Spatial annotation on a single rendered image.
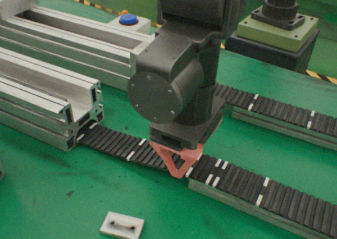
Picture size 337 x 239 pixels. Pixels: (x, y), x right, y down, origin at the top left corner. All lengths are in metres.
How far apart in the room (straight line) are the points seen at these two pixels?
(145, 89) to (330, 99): 0.51
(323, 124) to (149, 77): 0.38
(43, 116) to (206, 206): 0.28
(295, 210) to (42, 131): 0.39
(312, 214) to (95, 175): 0.30
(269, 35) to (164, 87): 0.63
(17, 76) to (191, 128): 0.38
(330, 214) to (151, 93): 0.29
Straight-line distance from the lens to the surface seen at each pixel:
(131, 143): 0.55
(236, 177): 0.48
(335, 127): 0.62
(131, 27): 0.81
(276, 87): 0.74
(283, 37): 0.90
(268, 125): 0.62
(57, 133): 0.56
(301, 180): 0.56
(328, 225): 0.48
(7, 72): 0.70
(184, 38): 0.33
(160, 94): 0.31
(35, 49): 0.81
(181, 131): 0.40
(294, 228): 0.48
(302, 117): 0.62
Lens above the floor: 1.17
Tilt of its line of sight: 39 degrees down
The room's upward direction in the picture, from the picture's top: 2 degrees clockwise
